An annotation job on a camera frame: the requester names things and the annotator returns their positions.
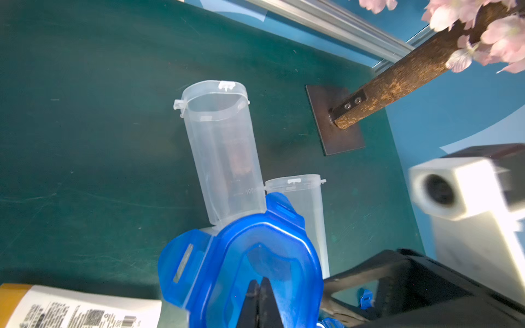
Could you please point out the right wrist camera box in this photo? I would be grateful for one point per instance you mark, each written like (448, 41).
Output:
(475, 200)

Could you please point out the dark metal tree base plate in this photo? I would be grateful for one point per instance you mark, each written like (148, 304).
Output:
(335, 140)

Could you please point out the pink artificial blossom tree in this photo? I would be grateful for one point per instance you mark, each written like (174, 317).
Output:
(418, 68)

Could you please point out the right aluminium corner post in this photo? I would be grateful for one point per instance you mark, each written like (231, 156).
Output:
(336, 22)

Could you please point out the white orange-cap lotion bottle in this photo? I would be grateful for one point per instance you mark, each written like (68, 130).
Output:
(34, 306)

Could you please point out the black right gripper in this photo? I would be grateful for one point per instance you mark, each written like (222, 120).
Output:
(416, 291)

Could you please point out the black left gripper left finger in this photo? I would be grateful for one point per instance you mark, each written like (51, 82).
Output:
(249, 315)

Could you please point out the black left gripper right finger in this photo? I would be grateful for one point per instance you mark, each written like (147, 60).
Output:
(268, 312)

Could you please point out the clear blue-lid container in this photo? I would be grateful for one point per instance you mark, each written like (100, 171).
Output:
(304, 193)
(209, 276)
(220, 132)

